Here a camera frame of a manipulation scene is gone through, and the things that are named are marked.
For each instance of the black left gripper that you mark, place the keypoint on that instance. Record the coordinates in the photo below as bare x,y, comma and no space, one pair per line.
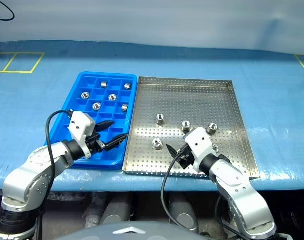
91,143

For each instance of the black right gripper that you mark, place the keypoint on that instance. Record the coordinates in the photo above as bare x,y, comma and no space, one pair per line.
186,153

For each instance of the metal nut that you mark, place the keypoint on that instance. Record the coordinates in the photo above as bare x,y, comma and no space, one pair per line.
185,126
160,119

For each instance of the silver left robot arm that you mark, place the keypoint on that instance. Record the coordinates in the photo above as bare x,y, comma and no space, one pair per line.
29,180

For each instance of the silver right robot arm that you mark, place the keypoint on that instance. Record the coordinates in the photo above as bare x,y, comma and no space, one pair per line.
242,195

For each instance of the blue compartment tray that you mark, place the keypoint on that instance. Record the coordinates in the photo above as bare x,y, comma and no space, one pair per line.
109,117

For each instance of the perforated metal tray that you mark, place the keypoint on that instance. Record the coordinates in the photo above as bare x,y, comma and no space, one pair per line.
191,105

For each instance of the grey rounded shape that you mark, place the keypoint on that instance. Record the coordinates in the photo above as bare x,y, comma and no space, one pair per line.
115,210
183,212

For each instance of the dark rough cylinder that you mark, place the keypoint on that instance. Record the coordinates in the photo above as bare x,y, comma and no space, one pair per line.
93,208

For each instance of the grey robot torso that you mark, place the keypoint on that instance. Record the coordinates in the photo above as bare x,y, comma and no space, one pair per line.
131,232

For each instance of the blue plastic table cover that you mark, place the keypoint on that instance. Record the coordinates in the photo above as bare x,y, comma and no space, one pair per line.
279,112

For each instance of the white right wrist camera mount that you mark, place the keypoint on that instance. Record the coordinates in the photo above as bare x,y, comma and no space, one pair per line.
198,142

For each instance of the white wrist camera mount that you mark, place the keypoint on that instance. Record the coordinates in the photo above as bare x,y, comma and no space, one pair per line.
198,142
80,125

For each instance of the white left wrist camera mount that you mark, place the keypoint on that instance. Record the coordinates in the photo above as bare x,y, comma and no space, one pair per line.
80,125

